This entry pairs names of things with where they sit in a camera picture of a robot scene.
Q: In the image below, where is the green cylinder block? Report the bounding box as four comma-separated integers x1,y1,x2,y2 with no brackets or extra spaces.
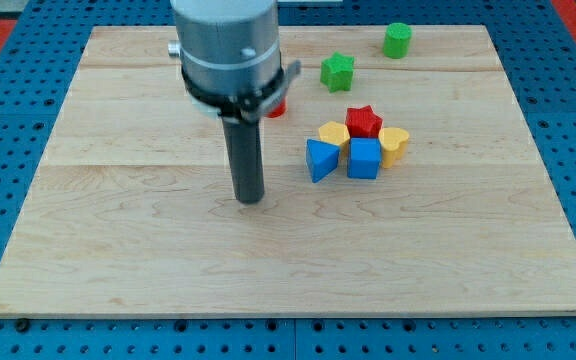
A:
382,22,412,59

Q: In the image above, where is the red star block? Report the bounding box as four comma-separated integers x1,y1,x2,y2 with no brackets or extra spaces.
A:
345,105,383,138

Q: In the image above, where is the light wooden board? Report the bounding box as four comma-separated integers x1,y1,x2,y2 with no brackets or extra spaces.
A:
0,25,576,319

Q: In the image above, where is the blue triangle block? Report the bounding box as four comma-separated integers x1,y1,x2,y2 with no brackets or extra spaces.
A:
306,139,340,183

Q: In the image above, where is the green star block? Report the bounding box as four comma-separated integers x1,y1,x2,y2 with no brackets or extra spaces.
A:
320,52,355,93

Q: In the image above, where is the yellow heart block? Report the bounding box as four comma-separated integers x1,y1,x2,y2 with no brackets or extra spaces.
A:
378,127,410,169

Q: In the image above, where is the blue cube block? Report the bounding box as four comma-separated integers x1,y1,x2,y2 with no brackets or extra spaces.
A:
347,138,381,179

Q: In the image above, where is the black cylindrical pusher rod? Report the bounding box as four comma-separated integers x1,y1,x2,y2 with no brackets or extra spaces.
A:
222,118,265,204

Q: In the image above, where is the yellow pentagon block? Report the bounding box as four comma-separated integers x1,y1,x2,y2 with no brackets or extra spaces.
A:
318,121,351,158

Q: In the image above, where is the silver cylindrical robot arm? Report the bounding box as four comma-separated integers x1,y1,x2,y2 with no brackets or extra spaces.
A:
171,0,301,124

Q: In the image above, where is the red block behind arm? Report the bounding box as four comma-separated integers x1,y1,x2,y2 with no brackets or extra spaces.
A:
266,98,287,118

